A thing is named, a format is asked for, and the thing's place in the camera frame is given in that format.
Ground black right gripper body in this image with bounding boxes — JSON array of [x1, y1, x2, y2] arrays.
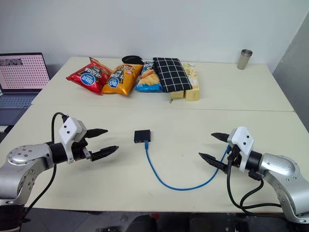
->
[[225, 144, 242, 170]]

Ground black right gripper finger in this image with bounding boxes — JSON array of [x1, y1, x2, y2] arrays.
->
[[198, 152, 229, 174], [211, 132, 230, 144]]

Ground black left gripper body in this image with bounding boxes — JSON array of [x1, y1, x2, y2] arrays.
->
[[70, 137, 93, 161]]

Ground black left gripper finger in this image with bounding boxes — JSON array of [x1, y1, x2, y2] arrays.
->
[[86, 129, 109, 139], [91, 145, 119, 162]]

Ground small black adapter box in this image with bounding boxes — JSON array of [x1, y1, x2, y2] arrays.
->
[[134, 130, 153, 144]]

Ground red chip bag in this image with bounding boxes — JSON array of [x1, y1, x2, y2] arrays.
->
[[66, 57, 113, 96]]

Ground orange chip bag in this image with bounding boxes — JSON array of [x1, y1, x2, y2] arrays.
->
[[101, 63, 144, 97]]

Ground blue chip bag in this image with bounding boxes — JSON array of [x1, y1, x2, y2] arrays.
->
[[135, 60, 163, 93]]

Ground black white checked pouch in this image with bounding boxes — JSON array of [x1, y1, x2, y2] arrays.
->
[[153, 57, 193, 93]]

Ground black round flat object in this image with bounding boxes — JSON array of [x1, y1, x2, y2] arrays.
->
[[121, 55, 144, 65]]

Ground metal cup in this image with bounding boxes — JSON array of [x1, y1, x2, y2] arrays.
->
[[237, 49, 253, 71]]

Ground open laptop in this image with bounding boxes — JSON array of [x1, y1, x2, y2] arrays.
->
[[0, 52, 51, 127]]

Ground grey partition panel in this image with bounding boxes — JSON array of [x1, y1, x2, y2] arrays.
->
[[272, 9, 309, 134]]

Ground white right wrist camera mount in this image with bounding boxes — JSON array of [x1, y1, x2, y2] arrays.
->
[[227, 126, 255, 172]]

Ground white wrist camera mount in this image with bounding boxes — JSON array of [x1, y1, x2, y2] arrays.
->
[[58, 116, 87, 165], [227, 126, 255, 172]]

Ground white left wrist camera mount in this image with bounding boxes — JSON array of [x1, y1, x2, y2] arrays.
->
[[58, 116, 87, 165]]

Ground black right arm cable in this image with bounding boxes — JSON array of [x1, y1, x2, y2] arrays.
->
[[225, 145, 283, 215]]

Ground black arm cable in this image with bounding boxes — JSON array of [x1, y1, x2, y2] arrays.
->
[[23, 112, 70, 214], [225, 145, 283, 215]]

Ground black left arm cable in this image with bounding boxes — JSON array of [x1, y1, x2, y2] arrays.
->
[[23, 112, 70, 214]]

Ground blue Ethernet cable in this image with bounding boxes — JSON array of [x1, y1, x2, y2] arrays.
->
[[144, 141, 230, 191]]

